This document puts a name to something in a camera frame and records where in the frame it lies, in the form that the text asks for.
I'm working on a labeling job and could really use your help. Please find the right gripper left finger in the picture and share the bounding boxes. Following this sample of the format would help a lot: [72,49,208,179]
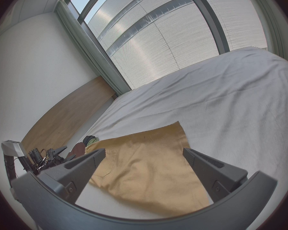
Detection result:
[40,148,106,204]

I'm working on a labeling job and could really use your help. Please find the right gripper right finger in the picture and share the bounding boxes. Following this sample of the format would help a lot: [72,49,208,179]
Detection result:
[182,148,248,204]

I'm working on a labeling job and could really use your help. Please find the tan shorts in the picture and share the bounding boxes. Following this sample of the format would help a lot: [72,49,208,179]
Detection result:
[85,121,211,219]

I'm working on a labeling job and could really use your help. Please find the bed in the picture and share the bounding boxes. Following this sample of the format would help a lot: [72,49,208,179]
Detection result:
[20,47,288,219]

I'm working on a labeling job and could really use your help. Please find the brown garment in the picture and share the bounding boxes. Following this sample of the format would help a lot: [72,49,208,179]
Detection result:
[67,142,87,161]

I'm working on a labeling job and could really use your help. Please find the grey-green curtain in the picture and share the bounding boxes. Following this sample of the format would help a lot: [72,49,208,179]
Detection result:
[244,0,286,60]
[55,0,133,97]

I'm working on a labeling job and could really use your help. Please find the window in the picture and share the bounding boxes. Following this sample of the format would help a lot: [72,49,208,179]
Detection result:
[58,0,270,91]

